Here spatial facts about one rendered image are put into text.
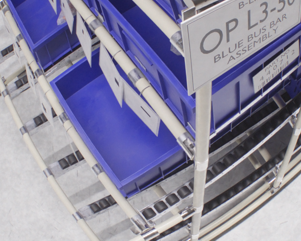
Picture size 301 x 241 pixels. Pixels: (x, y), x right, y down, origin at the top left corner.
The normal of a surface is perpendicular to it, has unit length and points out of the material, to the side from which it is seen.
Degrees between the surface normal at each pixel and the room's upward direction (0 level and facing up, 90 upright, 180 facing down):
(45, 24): 3
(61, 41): 90
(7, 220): 0
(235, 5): 90
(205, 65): 90
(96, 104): 3
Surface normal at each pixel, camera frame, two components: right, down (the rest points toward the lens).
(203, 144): 0.12, 0.88
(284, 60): 0.56, 0.72
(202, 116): -0.19, 0.88
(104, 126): -0.10, -0.43
